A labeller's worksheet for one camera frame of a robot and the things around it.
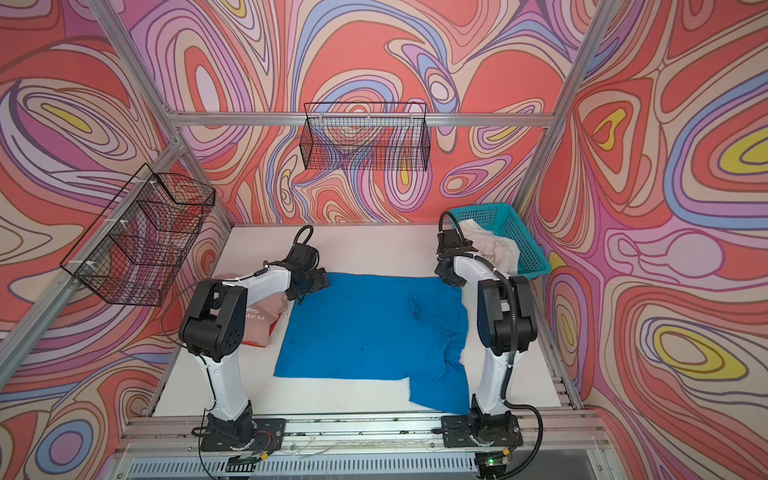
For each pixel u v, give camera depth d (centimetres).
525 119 89
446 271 74
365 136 98
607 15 69
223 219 118
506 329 52
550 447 73
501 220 116
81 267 61
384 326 98
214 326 52
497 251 105
